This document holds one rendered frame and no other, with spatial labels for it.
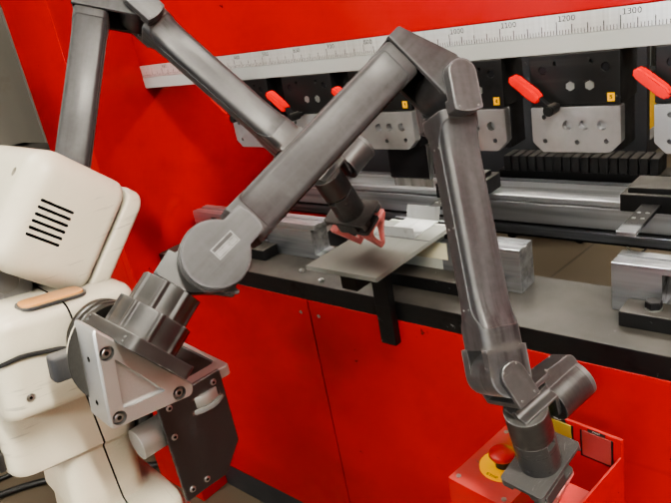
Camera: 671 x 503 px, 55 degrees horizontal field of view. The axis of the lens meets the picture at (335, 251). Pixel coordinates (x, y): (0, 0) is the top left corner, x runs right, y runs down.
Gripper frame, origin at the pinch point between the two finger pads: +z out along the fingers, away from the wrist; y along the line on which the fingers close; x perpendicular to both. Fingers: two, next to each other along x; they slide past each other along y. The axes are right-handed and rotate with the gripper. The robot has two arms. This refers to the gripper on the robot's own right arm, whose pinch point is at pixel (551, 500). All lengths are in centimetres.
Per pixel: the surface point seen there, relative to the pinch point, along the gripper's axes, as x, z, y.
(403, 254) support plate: 43, -16, 25
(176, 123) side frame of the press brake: 138, -34, 38
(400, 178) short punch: 57, -21, 43
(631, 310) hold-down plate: 5.1, -3.3, 37.2
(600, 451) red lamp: -2.1, -0.3, 10.5
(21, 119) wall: 349, -20, 51
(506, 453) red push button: 8.4, -2.4, 2.4
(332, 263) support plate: 54, -18, 16
